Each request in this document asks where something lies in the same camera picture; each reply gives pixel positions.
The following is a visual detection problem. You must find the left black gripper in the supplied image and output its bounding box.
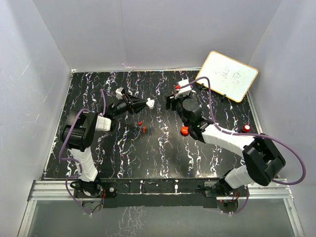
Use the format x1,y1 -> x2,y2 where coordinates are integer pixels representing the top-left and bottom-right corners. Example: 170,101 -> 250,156
112,93 -> 149,118

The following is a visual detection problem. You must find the white earbud charging case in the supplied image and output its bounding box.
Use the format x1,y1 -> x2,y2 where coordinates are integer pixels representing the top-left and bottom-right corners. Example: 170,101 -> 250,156
146,98 -> 155,110

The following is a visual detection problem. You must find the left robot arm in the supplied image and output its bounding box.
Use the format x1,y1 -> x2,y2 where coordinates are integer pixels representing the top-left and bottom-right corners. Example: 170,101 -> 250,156
59,87 -> 155,197

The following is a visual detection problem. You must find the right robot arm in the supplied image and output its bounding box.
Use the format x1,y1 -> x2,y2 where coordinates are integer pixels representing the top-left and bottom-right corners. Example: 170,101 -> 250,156
166,95 -> 286,196

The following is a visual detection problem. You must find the red ball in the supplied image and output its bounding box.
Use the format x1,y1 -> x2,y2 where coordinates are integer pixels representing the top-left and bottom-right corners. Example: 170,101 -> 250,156
180,126 -> 190,136

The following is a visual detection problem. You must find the small whiteboard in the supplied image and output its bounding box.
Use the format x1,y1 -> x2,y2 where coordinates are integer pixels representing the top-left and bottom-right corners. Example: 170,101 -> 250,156
197,51 -> 258,103

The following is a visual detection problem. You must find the red emergency stop button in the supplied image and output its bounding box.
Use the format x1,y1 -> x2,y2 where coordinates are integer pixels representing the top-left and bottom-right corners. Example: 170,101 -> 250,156
239,124 -> 251,133

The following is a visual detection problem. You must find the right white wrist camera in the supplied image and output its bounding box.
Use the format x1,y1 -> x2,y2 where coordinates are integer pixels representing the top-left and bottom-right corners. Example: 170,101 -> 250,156
174,79 -> 192,99

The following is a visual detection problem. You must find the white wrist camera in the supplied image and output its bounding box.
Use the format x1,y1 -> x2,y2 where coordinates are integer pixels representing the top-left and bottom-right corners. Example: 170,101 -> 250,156
174,79 -> 192,99
116,87 -> 125,100

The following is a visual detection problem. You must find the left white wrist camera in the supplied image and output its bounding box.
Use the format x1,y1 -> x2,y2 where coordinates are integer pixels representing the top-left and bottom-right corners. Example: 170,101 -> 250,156
116,87 -> 125,100

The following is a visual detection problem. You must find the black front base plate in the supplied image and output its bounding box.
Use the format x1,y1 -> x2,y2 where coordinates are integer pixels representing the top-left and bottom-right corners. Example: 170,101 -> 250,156
74,177 -> 250,209

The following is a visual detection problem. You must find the aluminium frame rail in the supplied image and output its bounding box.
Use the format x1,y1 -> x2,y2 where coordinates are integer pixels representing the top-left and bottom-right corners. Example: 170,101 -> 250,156
18,180 -> 304,237

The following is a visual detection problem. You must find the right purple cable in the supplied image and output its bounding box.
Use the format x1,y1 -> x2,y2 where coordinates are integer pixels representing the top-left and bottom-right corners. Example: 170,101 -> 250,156
179,77 -> 307,214

